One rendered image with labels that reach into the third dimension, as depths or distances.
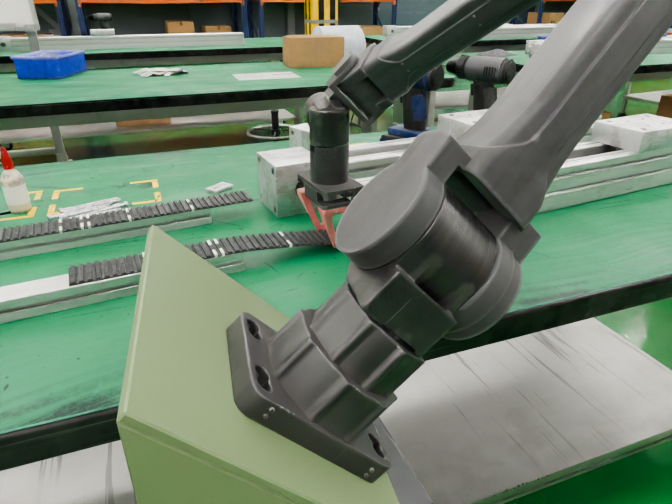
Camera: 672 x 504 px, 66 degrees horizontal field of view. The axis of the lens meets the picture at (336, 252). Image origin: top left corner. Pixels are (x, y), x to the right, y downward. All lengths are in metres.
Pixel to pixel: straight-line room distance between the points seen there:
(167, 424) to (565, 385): 1.34
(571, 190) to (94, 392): 0.85
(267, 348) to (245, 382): 0.05
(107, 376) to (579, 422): 1.11
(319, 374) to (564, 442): 1.09
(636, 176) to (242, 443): 1.04
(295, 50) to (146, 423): 2.74
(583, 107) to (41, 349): 0.58
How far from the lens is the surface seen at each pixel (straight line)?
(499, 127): 0.35
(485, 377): 1.47
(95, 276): 0.73
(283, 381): 0.32
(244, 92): 2.26
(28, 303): 0.73
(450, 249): 0.31
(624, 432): 1.44
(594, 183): 1.11
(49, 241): 0.91
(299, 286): 0.71
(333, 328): 0.31
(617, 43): 0.39
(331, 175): 0.74
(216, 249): 0.75
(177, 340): 0.31
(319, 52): 2.95
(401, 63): 0.68
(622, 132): 1.17
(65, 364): 0.64
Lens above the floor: 1.14
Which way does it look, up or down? 27 degrees down
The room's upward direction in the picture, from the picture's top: straight up
